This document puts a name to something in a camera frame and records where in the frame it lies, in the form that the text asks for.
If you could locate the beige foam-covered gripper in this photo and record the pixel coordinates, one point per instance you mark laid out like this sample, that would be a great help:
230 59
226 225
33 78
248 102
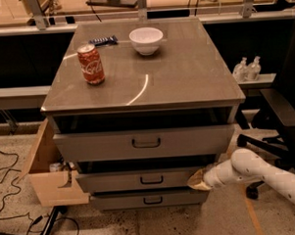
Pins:
211 178

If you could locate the grey drawer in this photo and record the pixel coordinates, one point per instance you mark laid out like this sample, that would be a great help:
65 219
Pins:
135 180
128 145
144 200

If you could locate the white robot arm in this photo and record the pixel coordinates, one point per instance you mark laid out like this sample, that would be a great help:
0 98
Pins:
244 166

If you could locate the grey bottom drawer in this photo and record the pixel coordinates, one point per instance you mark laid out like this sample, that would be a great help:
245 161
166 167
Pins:
144 200

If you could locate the grey drawer cabinet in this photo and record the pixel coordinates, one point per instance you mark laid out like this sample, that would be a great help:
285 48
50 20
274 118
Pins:
185 83

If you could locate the grey top drawer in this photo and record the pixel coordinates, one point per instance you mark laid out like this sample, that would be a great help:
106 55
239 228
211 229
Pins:
128 145

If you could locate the black office chair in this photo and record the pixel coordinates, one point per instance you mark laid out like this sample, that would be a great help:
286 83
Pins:
277 111

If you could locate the left clear pump bottle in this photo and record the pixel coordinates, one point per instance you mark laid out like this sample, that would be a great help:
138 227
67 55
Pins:
239 71

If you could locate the small jar in box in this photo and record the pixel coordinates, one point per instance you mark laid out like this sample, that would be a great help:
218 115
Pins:
54 167

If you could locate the white ceramic bowl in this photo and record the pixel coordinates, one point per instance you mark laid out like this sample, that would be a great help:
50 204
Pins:
146 40

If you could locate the cardboard box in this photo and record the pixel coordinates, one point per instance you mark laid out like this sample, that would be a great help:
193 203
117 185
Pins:
53 188

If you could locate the red cola can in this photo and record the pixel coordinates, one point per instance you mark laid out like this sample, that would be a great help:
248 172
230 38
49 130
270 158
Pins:
90 64

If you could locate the dark blue snack bar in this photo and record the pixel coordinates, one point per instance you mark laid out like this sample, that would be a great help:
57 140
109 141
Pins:
104 41

